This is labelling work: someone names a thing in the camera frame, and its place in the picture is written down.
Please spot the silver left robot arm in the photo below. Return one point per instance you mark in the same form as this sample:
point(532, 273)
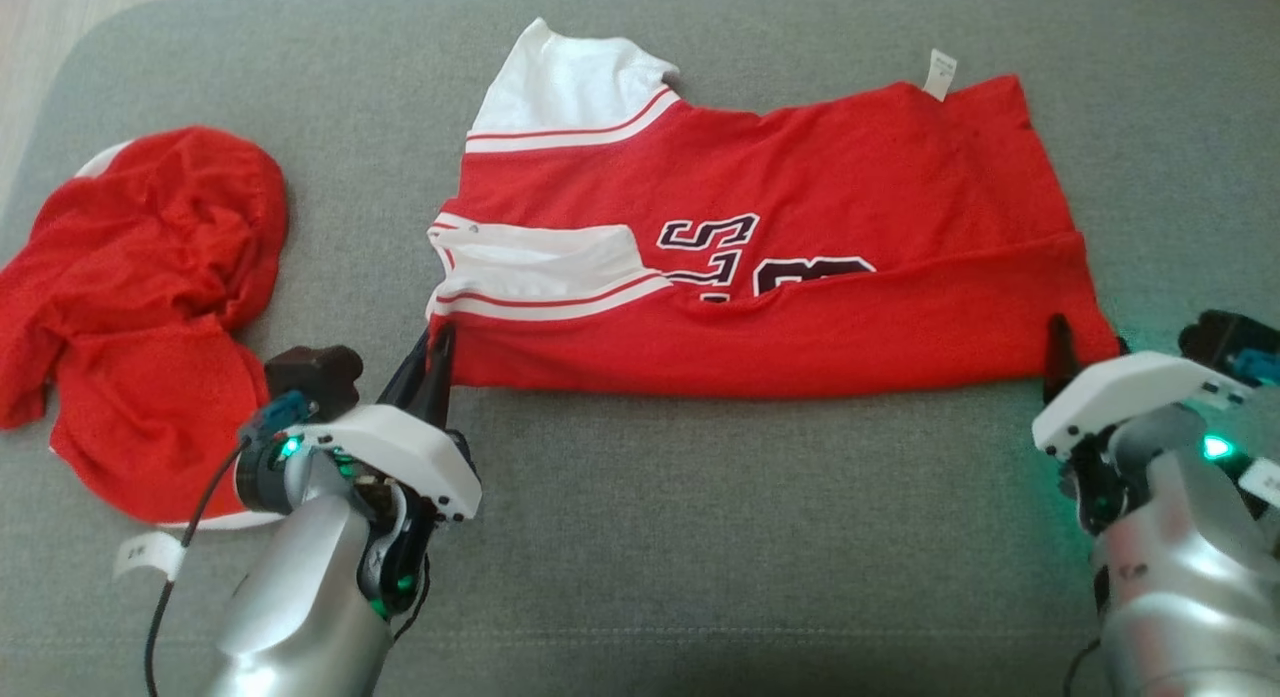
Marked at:
point(300, 607)

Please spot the red white baseball jersey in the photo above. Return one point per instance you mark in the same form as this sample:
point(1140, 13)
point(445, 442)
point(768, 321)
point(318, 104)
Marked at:
point(800, 177)

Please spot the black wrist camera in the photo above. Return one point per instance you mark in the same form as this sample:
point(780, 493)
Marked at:
point(315, 377)
point(1220, 335)

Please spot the grey fabric sofa seat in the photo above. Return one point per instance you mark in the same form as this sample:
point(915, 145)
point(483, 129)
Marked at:
point(700, 527)

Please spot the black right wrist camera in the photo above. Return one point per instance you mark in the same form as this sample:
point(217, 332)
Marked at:
point(1220, 335)

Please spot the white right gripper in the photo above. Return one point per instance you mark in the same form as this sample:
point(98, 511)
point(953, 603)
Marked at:
point(1130, 387)

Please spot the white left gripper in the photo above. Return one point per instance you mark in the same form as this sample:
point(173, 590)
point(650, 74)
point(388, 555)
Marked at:
point(410, 452)

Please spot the red mesh shorts white trim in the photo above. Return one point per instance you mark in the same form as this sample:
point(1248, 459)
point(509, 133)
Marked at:
point(140, 277)

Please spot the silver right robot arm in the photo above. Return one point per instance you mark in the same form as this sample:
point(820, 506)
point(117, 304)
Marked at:
point(1180, 587)

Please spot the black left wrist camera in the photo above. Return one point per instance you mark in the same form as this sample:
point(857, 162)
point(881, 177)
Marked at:
point(315, 377)

